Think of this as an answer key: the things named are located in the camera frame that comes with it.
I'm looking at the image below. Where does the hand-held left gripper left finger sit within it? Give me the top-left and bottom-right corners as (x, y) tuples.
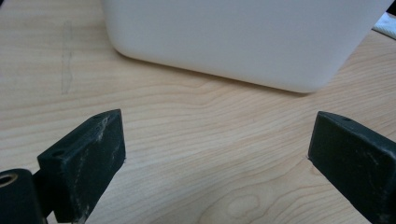
(36, 108), (126, 224)

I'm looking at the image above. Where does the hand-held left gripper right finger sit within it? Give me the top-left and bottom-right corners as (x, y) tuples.
(307, 111), (396, 224)

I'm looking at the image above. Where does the light blue quilted cloth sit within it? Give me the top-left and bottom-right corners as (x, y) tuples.
(372, 12), (396, 40)

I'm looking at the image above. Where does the white plastic basket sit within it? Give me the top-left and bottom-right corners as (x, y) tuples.
(102, 0), (395, 93)

